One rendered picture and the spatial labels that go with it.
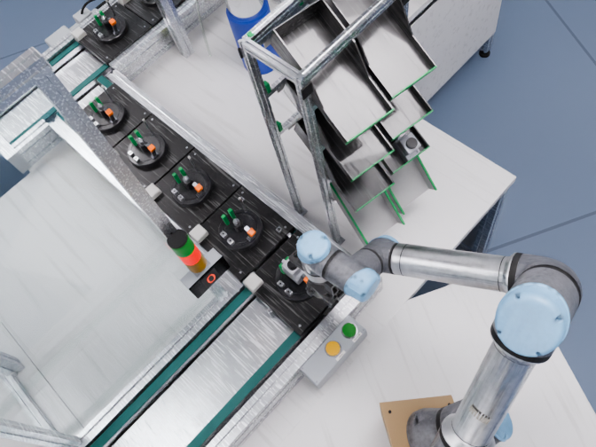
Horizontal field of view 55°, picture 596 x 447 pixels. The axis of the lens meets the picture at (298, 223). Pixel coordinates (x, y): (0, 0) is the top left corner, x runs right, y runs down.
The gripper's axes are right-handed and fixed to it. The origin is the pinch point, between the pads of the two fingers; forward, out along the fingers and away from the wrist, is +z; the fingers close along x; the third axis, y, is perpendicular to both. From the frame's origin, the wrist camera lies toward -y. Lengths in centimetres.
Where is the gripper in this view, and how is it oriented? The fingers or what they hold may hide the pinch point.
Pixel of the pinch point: (323, 292)
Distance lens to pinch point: 158.3
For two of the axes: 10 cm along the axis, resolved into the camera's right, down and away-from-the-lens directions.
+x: 6.9, -6.9, 2.3
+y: 7.1, 5.7, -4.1
